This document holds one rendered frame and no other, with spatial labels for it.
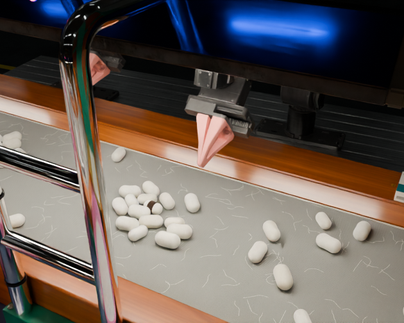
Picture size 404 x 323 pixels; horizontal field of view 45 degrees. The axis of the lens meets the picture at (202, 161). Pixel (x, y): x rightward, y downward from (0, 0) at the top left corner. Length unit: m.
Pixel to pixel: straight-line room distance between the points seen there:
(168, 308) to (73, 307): 0.12
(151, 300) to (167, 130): 0.43
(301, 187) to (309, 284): 0.21
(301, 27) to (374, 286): 0.38
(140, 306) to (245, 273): 0.16
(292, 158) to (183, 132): 0.22
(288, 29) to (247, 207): 0.40
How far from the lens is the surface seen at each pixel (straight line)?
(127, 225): 0.74
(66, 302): 0.66
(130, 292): 0.63
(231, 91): 0.76
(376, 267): 0.73
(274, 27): 0.46
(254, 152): 0.89
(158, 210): 0.77
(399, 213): 0.81
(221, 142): 0.78
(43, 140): 1.02
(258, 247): 0.69
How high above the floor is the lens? 1.22
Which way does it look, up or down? 32 degrees down
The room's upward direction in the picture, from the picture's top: straight up
